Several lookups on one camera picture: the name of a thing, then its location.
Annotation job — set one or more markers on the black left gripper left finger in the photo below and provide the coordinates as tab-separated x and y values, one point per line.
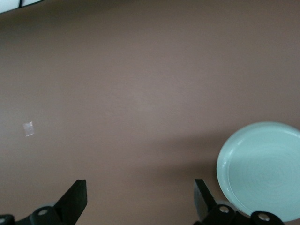
70	201

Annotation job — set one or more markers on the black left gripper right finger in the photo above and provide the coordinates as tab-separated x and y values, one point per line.
204	201

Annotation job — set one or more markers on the pale green round plate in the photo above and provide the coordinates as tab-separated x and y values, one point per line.
262	173

